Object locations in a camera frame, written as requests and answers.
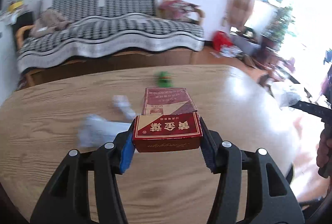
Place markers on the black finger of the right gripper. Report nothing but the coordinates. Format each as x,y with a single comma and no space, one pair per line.
313,109

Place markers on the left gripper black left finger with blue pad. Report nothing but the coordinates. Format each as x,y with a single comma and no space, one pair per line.
65,198

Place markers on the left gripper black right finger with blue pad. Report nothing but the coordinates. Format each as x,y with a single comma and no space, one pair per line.
269,197

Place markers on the red cigarette box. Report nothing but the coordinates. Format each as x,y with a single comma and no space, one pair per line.
169,122

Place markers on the clear plastic bag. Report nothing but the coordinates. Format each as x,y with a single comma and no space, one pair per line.
287,94

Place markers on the crumpled blue white wrapper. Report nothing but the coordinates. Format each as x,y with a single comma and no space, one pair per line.
96,131

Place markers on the potted green plant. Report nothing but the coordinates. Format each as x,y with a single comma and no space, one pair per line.
274,33

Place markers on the red plastic bag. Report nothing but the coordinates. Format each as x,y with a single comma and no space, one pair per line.
221,40

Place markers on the white cabinet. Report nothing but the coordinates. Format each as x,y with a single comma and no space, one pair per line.
9,75

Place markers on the small green toy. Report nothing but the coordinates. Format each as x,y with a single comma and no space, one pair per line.
163,79

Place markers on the beige clothing on sofa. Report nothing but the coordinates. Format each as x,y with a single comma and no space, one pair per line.
49,22

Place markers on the black white striped sofa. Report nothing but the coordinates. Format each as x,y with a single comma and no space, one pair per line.
98,28

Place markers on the floral cushion on sofa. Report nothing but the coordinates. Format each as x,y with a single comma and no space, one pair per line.
179,10

